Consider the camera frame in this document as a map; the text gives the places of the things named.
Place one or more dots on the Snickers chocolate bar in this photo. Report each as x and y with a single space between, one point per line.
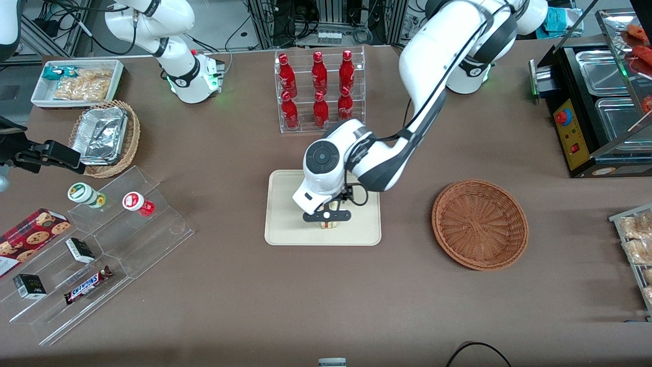
87 286

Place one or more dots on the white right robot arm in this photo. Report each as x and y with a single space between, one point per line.
183 71

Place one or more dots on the teal cloth bundle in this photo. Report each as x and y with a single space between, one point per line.
559 21

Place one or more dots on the teal snack packet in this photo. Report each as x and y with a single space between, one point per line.
53 73

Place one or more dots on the beige plastic tray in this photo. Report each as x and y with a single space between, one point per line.
285 214

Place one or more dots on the red lid yogurt cup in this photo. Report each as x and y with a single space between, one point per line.
135 201

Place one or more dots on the clear bag of pastry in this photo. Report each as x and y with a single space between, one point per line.
636 225
637 251

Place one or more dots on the white power strip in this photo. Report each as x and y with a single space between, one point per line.
329 36

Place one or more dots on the steel food pan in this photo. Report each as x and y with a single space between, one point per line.
601 71
619 125

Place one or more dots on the small sandwich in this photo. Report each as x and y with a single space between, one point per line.
329 225

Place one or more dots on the black food warmer machine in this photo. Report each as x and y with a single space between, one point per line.
575 137

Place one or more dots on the clear acrylic stepped stand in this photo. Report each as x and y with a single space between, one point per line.
127 244

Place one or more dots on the red plaid cookie box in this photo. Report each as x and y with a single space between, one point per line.
30 237

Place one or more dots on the white rectangular snack tray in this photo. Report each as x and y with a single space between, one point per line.
41 97

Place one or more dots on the clear bag of chips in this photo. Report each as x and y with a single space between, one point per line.
84 86

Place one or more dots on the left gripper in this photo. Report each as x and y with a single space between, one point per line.
340 197

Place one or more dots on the red cola bottle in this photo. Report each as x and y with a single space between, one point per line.
321 111
290 112
345 106
287 76
347 71
319 74

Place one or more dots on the clear acrylic bottle rack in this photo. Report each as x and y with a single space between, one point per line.
305 127

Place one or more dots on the black cosmetic box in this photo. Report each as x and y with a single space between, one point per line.
29 286
80 250

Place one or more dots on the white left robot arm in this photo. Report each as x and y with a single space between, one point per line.
433 66

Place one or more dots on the brown wicker basket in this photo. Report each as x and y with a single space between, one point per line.
479 224

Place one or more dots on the light wicker basket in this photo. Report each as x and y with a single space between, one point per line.
130 142

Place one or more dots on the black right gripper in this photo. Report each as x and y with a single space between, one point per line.
14 149

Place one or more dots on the green lid sunflower cup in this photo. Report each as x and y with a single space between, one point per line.
81 192

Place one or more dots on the aluminium foil tray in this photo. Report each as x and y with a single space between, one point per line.
102 135

